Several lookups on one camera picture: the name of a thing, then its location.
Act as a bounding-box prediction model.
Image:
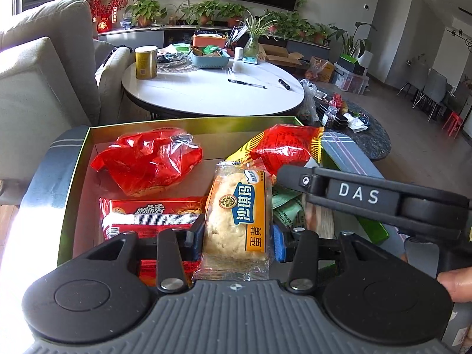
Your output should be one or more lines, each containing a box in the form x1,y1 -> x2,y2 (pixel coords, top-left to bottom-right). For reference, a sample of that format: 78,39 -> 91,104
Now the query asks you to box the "clear plastic bag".
299,79 -> 319,122

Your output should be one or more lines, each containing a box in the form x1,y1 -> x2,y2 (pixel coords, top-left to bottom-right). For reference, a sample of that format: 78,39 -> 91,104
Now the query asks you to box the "black pen holder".
225,26 -> 244,49

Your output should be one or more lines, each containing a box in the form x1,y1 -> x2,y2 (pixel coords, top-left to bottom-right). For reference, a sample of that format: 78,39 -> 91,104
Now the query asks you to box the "orange tissue box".
193,34 -> 227,49

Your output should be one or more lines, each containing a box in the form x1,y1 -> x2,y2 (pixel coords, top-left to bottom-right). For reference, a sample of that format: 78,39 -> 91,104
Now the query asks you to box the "white round table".
122,59 -> 306,119

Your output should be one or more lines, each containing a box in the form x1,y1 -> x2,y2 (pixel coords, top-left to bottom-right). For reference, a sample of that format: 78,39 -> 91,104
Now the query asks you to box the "clear plastic jar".
321,105 -> 338,126

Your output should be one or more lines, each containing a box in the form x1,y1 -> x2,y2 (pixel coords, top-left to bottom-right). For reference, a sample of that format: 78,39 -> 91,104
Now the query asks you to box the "clear biscuit packet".
304,203 -> 336,238

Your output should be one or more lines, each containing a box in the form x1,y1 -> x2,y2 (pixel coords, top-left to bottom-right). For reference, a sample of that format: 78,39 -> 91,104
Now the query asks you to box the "yellow can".
135,46 -> 158,80

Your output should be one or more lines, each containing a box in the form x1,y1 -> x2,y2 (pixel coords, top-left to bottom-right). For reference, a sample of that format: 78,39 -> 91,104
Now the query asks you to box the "person's right hand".
437,268 -> 472,303

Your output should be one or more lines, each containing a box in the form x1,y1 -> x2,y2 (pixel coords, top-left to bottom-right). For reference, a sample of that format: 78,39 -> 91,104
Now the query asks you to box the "clear yellow pastry packet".
192,159 -> 273,281

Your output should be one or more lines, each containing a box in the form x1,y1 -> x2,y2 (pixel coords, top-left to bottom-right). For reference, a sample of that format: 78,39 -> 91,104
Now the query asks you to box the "dark marble table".
302,90 -> 391,162

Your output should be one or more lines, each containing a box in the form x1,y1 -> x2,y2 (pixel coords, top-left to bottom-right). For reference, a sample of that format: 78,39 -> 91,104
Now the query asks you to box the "green snack packet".
271,186 -> 307,229

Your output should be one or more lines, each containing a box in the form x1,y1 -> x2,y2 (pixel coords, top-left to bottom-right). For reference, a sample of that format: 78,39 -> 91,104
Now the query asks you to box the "green cardboard box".
55,116 -> 391,270

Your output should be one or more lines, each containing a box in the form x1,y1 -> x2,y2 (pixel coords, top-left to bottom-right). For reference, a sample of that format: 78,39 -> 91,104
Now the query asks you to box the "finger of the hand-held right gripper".
276,165 -> 330,200

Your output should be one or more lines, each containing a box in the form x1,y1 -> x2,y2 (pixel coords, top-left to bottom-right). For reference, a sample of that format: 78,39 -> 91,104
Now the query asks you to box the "glass vase with spider plant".
236,11 -> 281,59

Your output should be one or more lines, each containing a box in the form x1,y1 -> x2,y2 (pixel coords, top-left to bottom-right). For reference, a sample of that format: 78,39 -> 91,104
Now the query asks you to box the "clear glass dish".
157,52 -> 192,73

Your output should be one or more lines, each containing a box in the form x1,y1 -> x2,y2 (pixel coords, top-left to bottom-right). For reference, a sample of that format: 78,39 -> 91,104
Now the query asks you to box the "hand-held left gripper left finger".
79,214 -> 205,294

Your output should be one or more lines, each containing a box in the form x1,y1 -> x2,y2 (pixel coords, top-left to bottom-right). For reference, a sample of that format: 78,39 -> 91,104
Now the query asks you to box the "grey television cabinet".
98,24 -> 330,60

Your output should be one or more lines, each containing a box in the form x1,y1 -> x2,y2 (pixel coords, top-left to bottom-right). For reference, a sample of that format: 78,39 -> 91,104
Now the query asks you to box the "clear storage bin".
334,63 -> 370,94

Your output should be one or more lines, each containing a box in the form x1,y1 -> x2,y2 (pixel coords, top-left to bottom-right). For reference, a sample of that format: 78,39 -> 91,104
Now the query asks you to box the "red plastic stool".
442,112 -> 463,139

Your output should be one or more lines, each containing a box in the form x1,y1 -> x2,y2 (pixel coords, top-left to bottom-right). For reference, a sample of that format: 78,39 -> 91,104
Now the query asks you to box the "white crumpled tissue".
343,116 -> 368,132

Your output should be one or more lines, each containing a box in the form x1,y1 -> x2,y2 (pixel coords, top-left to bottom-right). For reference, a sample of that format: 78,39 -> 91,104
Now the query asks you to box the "red yellow snack packet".
225,124 -> 326,183

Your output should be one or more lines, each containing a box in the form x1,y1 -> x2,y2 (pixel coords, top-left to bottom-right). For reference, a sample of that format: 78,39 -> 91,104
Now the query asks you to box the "blue plastic basket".
190,50 -> 231,69

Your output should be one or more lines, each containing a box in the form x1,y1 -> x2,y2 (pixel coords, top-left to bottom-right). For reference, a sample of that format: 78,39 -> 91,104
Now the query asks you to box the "red festive decoration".
88,0 -> 133,34

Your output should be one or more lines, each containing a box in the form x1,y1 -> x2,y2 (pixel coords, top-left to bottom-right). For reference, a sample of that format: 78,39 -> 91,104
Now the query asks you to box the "open cardboard box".
258,43 -> 305,68

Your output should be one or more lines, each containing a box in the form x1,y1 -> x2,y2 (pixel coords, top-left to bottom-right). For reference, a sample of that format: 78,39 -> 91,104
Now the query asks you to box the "red plastic snack bag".
90,127 -> 203,197

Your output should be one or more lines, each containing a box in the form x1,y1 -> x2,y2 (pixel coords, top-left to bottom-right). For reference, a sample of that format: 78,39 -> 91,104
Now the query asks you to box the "grey sofa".
0,0 -> 133,207

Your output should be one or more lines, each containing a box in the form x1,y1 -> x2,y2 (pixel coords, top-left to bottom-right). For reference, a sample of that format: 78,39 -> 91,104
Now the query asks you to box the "grey dining chair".
400,63 -> 430,107
420,68 -> 458,119

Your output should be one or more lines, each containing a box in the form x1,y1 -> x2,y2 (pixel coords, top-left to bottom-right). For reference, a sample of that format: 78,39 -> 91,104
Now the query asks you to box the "large leaf plant white pot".
330,21 -> 377,66

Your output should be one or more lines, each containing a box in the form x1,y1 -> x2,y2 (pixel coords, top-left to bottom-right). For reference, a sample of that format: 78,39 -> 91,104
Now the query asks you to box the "potted green plant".
217,4 -> 246,28
260,9 -> 297,35
305,22 -> 334,45
184,0 -> 222,26
127,0 -> 166,28

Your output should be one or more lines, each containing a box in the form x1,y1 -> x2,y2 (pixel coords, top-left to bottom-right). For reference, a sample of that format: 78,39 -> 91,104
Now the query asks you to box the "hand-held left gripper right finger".
272,225 -> 436,293

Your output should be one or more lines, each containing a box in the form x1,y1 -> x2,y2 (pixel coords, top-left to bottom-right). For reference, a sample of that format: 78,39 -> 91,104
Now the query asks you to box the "black pen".
227,79 -> 267,90

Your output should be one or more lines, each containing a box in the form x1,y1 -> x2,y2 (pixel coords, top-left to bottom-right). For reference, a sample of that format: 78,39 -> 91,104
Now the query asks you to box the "grey cushion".
95,46 -> 132,126

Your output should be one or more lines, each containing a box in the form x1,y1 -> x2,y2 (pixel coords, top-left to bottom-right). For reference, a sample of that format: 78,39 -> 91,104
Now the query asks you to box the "red wafer packet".
99,196 -> 207,277

